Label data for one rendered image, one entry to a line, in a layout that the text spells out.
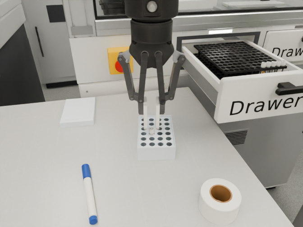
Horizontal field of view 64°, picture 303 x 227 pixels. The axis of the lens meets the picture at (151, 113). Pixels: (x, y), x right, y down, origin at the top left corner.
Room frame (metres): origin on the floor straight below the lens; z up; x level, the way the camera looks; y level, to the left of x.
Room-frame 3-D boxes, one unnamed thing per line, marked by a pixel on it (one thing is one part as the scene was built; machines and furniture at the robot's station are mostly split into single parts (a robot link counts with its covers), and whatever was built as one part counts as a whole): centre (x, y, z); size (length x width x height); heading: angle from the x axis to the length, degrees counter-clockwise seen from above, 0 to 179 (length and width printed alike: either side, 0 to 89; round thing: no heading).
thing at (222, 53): (0.69, -0.25, 0.87); 0.22 x 0.18 x 0.06; 12
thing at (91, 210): (0.31, 0.12, 0.77); 0.14 x 0.02 x 0.02; 18
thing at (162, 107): (0.45, -0.03, 0.88); 0.03 x 0.01 x 0.05; 91
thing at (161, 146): (0.46, -0.01, 0.78); 0.12 x 0.08 x 0.04; 1
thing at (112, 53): (0.70, 0.09, 0.88); 0.07 x 0.05 x 0.07; 102
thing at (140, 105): (0.45, 0.03, 0.88); 0.03 x 0.01 x 0.05; 91
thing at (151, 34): (0.45, 0.00, 1.01); 0.08 x 0.07 x 0.09; 91
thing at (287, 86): (0.47, -0.30, 0.91); 0.07 x 0.04 x 0.01; 102
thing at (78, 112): (0.59, 0.21, 0.77); 0.13 x 0.09 x 0.02; 9
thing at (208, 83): (0.70, -0.24, 0.86); 0.40 x 0.26 x 0.06; 12
